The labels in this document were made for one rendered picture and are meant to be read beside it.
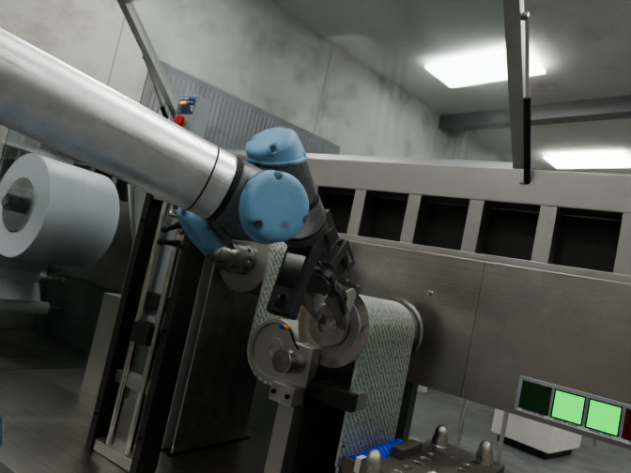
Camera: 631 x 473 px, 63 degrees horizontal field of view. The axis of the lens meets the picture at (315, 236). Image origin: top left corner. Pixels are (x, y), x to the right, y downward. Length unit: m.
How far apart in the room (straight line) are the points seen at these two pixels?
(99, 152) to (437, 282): 0.87
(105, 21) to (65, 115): 4.60
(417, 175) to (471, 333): 0.40
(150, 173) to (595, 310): 0.89
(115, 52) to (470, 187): 4.18
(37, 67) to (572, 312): 0.99
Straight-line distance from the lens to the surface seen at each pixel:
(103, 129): 0.50
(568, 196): 1.18
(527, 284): 1.16
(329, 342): 0.91
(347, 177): 1.37
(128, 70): 5.06
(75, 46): 4.94
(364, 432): 1.01
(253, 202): 0.51
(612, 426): 1.14
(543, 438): 6.05
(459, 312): 1.19
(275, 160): 0.67
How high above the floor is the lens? 1.33
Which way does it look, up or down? 5 degrees up
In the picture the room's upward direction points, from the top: 12 degrees clockwise
